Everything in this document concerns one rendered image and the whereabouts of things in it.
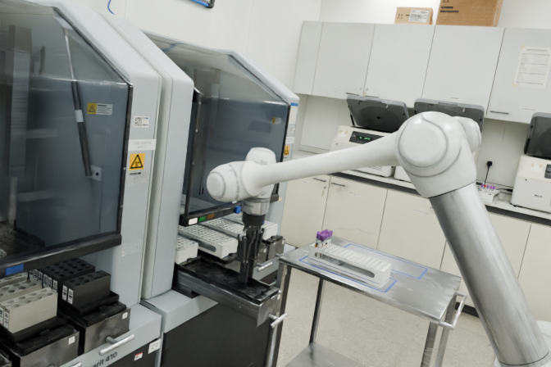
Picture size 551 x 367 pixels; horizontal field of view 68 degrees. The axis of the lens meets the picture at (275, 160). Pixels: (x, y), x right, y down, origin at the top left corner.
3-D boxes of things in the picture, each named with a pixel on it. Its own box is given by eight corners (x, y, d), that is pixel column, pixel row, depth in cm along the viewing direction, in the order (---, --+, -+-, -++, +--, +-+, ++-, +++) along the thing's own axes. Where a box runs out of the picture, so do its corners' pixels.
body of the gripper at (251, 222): (252, 206, 140) (248, 233, 142) (237, 210, 133) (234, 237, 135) (270, 212, 137) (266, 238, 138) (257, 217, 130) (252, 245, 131)
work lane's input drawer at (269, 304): (108, 257, 157) (110, 234, 156) (137, 248, 169) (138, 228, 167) (268, 334, 121) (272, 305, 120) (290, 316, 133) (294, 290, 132)
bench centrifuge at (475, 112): (392, 179, 336) (408, 95, 325) (409, 173, 389) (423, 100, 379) (466, 196, 309) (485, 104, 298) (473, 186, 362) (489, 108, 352)
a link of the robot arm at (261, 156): (251, 188, 141) (229, 194, 130) (257, 144, 139) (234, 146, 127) (279, 196, 136) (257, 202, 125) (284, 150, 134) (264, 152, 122)
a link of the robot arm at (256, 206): (237, 193, 132) (234, 211, 133) (261, 200, 128) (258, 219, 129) (252, 190, 140) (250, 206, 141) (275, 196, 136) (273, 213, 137)
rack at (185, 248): (120, 242, 156) (121, 226, 155) (141, 236, 164) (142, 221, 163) (177, 267, 141) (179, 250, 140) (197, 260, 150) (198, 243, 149)
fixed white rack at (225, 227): (188, 230, 179) (190, 217, 178) (204, 226, 187) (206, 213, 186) (244, 251, 164) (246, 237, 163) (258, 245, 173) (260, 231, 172)
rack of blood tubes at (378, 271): (307, 260, 159) (309, 245, 158) (318, 254, 167) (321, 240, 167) (380, 288, 144) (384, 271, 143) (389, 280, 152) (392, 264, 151)
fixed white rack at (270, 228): (211, 224, 192) (213, 210, 191) (225, 219, 200) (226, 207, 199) (265, 242, 177) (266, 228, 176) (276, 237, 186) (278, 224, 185)
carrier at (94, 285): (105, 292, 115) (107, 272, 114) (110, 294, 114) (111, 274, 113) (66, 307, 105) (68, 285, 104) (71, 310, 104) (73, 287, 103)
